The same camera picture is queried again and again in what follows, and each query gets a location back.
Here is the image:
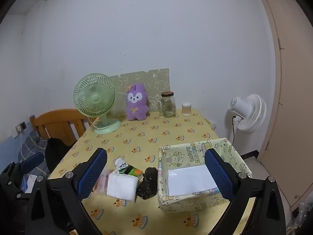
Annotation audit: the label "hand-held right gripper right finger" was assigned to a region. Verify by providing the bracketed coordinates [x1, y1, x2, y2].
[205, 148, 286, 235]

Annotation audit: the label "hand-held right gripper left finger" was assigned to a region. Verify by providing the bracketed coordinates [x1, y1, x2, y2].
[26, 148, 108, 235]

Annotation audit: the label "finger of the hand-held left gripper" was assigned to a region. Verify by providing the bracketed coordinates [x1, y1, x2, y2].
[2, 152, 44, 177]

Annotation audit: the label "pink packet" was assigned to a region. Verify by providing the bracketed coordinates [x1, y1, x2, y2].
[92, 168, 110, 195]

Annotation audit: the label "white tissue pack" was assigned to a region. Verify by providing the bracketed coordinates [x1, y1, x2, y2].
[106, 170, 139, 203]

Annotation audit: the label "cartoon print fabric storage box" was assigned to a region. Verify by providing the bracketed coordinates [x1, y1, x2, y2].
[158, 137, 253, 213]

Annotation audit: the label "green orange tissue pack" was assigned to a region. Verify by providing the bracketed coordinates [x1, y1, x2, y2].
[117, 164, 143, 180]

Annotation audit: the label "black plastic bag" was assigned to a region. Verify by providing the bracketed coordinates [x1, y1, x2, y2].
[136, 167, 158, 199]

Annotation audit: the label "blue plaid bedding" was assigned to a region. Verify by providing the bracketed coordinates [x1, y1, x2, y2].
[18, 130, 50, 177]

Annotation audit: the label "black cloth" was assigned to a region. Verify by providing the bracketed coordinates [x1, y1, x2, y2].
[45, 138, 77, 174]

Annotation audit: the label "yellow printed tablecloth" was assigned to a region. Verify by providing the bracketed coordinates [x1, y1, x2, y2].
[49, 108, 255, 235]

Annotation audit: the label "white standing fan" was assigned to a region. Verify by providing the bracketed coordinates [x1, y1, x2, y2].
[228, 93, 267, 135]

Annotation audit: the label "cotton swab container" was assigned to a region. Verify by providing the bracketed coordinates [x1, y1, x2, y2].
[182, 102, 192, 117]

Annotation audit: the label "green desk fan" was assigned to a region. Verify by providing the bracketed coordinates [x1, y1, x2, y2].
[73, 73, 122, 135]

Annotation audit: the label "purple plush toy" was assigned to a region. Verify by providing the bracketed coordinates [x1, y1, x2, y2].
[125, 84, 150, 121]

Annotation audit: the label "glass jar with dark lid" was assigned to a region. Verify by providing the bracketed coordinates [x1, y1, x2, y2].
[159, 92, 177, 118]

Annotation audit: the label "clear plastic bags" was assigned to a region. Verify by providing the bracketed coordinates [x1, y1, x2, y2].
[291, 196, 313, 228]

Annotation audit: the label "beige door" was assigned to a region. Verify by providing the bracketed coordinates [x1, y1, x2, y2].
[253, 0, 313, 208]

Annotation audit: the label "green printed cardboard panel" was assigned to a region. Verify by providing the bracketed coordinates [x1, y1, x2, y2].
[108, 68, 170, 118]

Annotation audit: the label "white charging cable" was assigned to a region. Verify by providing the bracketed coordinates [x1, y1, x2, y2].
[19, 130, 25, 163]

